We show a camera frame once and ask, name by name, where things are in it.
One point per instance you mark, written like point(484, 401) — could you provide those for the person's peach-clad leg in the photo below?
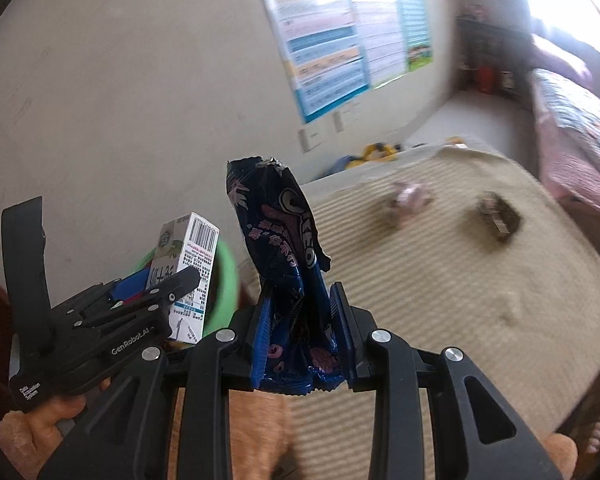
point(560, 457)
point(260, 435)

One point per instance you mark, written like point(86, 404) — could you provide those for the plaid blue quilt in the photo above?
point(575, 110)

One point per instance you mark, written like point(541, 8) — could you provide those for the red bucket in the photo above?
point(485, 79)

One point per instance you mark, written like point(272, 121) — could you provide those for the dark desk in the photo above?
point(495, 45)

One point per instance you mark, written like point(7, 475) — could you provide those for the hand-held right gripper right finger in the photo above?
point(341, 340)

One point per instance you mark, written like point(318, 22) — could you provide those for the person's left hand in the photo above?
point(70, 407)

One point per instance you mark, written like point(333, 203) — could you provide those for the blue cookie wrapper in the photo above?
point(280, 240)

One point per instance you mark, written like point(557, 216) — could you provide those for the green grid wall poster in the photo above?
point(415, 20)

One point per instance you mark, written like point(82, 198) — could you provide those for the dark silver crumpled wrapper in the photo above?
point(497, 217)

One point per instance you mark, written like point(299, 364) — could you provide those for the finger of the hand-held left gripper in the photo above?
point(130, 282)
point(175, 287)

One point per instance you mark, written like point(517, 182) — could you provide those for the purple pillow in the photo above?
point(562, 60)

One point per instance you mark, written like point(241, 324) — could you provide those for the white green milk carton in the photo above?
point(195, 250)

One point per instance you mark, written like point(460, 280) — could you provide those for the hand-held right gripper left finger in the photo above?
point(262, 340)

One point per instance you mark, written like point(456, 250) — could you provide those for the green bin with red liner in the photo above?
point(227, 280)

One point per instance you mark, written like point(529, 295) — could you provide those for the white chart wall poster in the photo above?
point(380, 35)

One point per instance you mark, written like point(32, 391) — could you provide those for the pale pink silver wrapper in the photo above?
point(409, 200)

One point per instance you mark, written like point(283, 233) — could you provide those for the blue alphabet wall poster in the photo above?
point(320, 50)

